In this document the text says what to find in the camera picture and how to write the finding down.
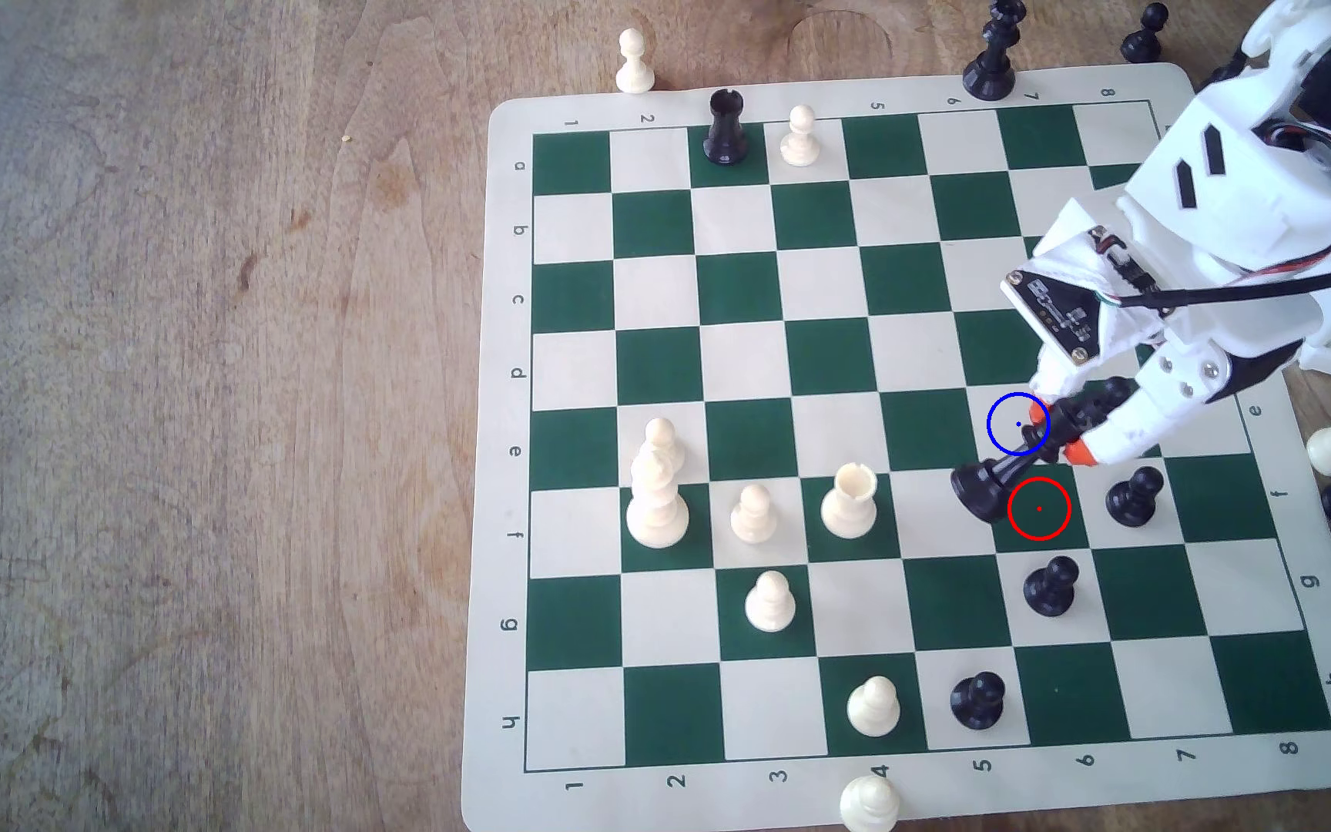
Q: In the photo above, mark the black queen chess piece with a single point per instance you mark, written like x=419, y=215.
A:
x=990, y=64

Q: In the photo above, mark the black rook chess piece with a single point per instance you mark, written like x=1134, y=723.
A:
x=725, y=129

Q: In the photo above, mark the green and cream chess mat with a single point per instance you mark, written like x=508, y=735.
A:
x=827, y=358

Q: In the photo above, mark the white pawn chess piece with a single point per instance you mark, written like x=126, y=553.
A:
x=874, y=707
x=801, y=139
x=753, y=518
x=634, y=64
x=662, y=437
x=870, y=806
x=770, y=603

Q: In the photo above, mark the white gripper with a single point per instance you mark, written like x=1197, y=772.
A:
x=1189, y=383

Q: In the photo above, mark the white king chess piece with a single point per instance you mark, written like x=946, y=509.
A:
x=656, y=503

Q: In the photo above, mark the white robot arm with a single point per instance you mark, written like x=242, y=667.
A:
x=1243, y=150

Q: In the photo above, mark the wrist camera module white mount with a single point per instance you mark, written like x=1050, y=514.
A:
x=1053, y=303

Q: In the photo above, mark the black bishop chess piece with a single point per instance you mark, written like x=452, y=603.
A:
x=1225, y=72
x=980, y=491

